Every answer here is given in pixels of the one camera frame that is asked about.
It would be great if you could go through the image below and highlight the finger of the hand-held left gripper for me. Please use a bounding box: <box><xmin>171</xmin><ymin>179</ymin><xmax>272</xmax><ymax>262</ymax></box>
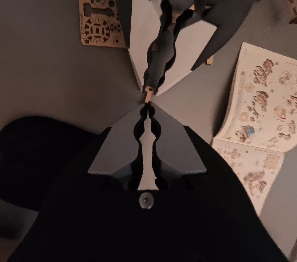
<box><xmin>128</xmin><ymin>0</ymin><xmax>164</xmax><ymax>93</ymax></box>
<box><xmin>155</xmin><ymin>9</ymin><xmax>218</xmax><ymax>96</ymax></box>

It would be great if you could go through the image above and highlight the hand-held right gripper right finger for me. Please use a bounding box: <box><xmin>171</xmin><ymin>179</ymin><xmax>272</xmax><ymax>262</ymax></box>
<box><xmin>149</xmin><ymin>102</ymin><xmax>207</xmax><ymax>190</ymax></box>

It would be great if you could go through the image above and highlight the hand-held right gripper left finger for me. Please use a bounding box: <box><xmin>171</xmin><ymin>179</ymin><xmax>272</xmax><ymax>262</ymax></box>
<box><xmin>88</xmin><ymin>103</ymin><xmax>148</xmax><ymax>190</ymax></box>

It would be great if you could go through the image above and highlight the small wooden model part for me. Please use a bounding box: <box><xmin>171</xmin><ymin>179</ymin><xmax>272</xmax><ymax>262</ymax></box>
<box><xmin>144</xmin><ymin>86</ymin><xmax>155</xmax><ymax>104</ymax></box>

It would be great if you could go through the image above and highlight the laser-cut wooden parts sheet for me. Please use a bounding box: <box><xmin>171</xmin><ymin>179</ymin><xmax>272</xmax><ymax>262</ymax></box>
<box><xmin>77</xmin><ymin>0</ymin><xmax>128</xmax><ymax>48</ymax></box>

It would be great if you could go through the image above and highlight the model instruction booklet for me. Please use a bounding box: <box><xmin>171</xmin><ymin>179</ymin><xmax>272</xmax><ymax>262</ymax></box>
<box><xmin>212</xmin><ymin>42</ymin><xmax>297</xmax><ymax>217</ymax></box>

